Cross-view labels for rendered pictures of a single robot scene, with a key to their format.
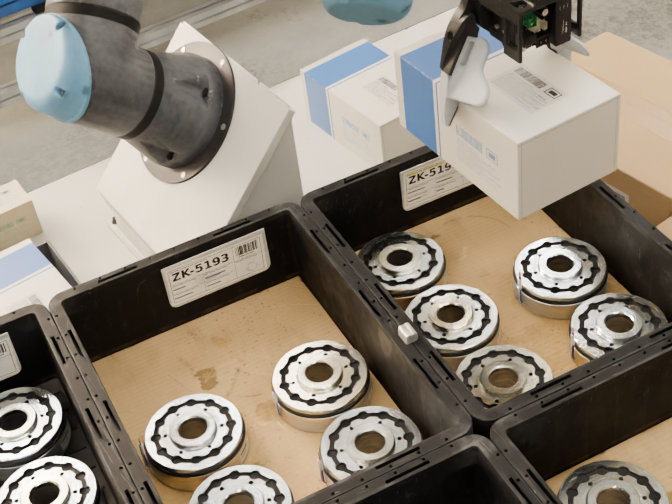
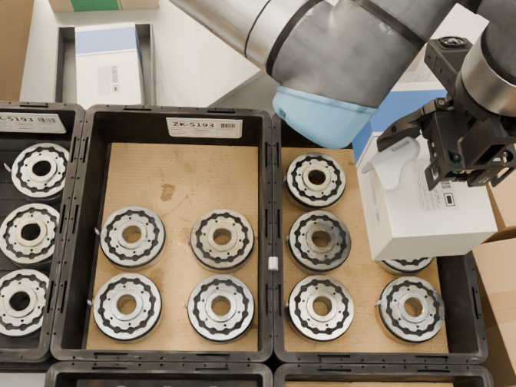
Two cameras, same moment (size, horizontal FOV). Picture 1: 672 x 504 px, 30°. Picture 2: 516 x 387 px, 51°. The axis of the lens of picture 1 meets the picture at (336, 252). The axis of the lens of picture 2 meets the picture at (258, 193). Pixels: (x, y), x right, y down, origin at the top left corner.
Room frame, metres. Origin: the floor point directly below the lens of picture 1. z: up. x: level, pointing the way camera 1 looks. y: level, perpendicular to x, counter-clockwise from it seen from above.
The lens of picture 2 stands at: (0.65, -0.08, 1.68)
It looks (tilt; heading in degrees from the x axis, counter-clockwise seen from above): 66 degrees down; 15
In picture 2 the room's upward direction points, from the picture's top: 8 degrees clockwise
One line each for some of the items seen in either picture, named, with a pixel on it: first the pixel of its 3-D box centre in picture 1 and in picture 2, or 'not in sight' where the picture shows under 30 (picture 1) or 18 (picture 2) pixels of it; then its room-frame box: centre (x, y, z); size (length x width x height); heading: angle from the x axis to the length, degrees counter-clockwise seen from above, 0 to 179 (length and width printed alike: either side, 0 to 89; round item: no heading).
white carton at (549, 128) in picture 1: (503, 109); (415, 170); (1.00, -0.18, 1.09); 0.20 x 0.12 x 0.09; 26
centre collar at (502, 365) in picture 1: (503, 378); (322, 305); (0.86, -0.15, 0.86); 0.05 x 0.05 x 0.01
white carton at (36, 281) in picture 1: (29, 324); (111, 77); (1.16, 0.40, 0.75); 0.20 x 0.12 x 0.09; 31
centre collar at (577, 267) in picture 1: (560, 265); not in sight; (1.01, -0.24, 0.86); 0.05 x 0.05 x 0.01
